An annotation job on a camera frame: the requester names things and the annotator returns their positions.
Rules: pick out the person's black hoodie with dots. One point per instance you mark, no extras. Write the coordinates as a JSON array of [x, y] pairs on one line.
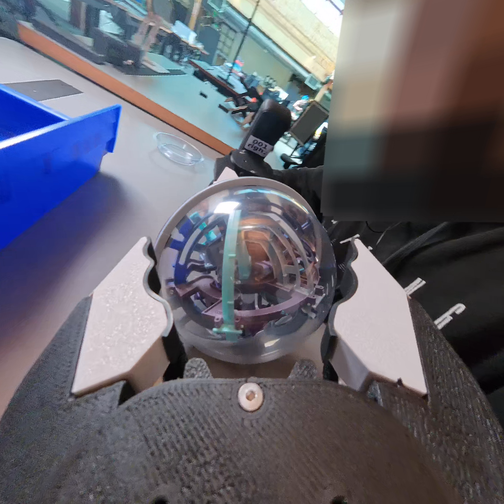
[[433, 275]]

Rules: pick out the clear plastic dish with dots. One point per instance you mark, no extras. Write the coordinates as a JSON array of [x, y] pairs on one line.
[[179, 149]]

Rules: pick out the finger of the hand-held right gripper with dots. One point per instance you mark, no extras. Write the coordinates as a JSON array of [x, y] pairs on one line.
[[225, 176]]

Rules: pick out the blue plastic bin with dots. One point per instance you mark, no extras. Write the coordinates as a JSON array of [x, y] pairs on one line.
[[51, 157]]

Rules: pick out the dark grey table mat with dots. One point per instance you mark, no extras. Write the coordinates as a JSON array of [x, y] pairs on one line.
[[39, 89]]

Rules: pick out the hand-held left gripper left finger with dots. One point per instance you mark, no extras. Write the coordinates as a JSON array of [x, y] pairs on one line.
[[118, 315]]

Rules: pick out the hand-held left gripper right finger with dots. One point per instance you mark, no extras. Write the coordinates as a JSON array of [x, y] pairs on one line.
[[374, 323]]

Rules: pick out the person's right forearm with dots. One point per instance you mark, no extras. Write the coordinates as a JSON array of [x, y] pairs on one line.
[[303, 185]]

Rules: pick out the clear plastic maze ball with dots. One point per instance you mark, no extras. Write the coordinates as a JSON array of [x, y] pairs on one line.
[[244, 275]]

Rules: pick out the black computer monitor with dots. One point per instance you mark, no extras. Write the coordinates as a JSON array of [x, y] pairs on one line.
[[309, 123]]

